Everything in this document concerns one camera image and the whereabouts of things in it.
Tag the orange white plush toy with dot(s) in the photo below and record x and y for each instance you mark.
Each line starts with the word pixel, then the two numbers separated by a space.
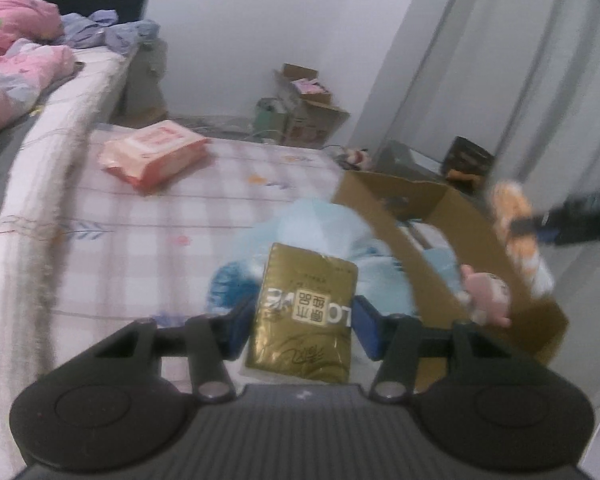
pixel 517 255

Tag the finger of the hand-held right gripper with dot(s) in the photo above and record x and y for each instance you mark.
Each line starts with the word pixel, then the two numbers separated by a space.
pixel 530 225

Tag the open cardboard box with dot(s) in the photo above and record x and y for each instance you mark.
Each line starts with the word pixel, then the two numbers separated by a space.
pixel 315 120

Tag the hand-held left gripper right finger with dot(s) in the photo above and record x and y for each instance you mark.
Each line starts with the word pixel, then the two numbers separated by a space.
pixel 367 325

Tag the plaid bed sheet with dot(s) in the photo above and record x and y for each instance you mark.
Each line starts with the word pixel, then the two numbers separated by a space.
pixel 155 240

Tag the fringed white mattress pad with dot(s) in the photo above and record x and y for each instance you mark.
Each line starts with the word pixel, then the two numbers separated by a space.
pixel 20 260

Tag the brown cardboard box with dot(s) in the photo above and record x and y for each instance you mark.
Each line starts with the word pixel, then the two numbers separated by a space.
pixel 415 260

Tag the pink plush toy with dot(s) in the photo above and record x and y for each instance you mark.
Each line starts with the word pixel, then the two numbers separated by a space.
pixel 485 290

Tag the white curtain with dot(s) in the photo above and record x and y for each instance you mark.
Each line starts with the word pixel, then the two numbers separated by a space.
pixel 505 60

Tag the green box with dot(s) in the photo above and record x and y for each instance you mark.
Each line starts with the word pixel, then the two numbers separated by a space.
pixel 272 120

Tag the pink packet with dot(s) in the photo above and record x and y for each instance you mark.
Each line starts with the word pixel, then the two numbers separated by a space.
pixel 310 86

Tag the red wet wipes pack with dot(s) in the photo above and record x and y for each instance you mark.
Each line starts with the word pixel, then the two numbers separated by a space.
pixel 155 155

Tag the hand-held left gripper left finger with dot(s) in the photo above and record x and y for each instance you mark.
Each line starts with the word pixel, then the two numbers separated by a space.
pixel 240 332

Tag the grey box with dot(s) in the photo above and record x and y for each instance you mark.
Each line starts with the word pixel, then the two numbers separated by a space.
pixel 405 160

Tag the grey sheet yellow print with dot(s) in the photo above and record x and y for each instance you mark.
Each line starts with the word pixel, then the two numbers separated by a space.
pixel 0 155

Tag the gold foil pack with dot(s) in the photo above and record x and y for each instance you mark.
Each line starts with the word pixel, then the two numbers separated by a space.
pixel 300 340

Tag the blue purple clothes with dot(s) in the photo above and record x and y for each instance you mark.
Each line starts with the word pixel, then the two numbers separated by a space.
pixel 110 32

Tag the black box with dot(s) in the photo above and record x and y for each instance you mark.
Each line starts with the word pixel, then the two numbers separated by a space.
pixel 470 157

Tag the pale teal plastic bag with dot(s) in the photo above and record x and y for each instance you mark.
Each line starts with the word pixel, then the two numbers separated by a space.
pixel 320 225

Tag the small plush toy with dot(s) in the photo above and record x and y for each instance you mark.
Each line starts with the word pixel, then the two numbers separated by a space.
pixel 357 157

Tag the pink floral quilt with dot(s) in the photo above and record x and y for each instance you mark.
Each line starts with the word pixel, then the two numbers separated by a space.
pixel 15 20

